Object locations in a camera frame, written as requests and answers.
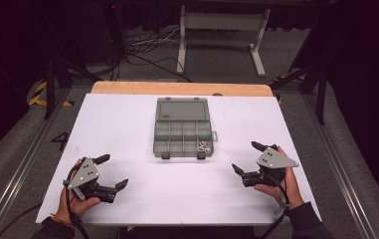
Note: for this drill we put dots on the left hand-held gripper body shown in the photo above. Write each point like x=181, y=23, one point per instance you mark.
x=86, y=174

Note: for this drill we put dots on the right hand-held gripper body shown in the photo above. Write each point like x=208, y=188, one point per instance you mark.
x=273, y=158

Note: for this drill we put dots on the silver metal nut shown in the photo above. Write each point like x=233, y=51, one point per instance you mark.
x=200, y=148
x=208, y=150
x=203, y=143

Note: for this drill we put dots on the grey plastic compartment box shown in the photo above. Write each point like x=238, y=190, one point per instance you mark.
x=182, y=132

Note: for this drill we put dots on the person's left hand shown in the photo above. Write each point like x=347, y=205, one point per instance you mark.
x=79, y=205

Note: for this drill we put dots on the person's right hand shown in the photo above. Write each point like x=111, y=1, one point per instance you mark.
x=293, y=189

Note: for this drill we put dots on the white foam board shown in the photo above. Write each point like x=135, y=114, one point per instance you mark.
x=127, y=126

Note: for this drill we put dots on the yellow black floor tape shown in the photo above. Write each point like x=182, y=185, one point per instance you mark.
x=279, y=98

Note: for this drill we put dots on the black metal stand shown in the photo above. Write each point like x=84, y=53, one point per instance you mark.
x=319, y=86

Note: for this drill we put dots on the black tripod stand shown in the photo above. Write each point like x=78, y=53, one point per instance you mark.
x=51, y=83

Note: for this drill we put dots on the wooden table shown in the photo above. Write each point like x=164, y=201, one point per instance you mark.
x=163, y=88

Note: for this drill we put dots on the white metal stand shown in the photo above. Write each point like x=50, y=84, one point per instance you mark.
x=223, y=21

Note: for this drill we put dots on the aluminium floor rail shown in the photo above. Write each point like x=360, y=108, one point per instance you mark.
x=339, y=172
x=21, y=169

